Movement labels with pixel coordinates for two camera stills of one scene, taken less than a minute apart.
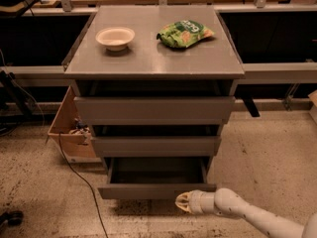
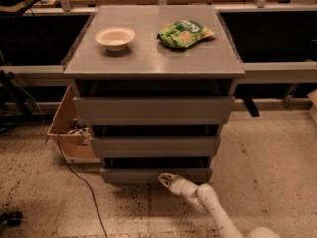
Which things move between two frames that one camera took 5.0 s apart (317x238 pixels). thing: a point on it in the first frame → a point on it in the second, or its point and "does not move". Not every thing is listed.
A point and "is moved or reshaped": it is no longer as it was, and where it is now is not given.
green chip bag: x=183 y=33 does not move
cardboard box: x=71 y=135 does not move
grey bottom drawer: x=155 y=178 is moved or reshaped
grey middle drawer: x=156 y=146 does not move
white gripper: x=195 y=202 → x=178 y=186
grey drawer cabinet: x=157 y=83 does not move
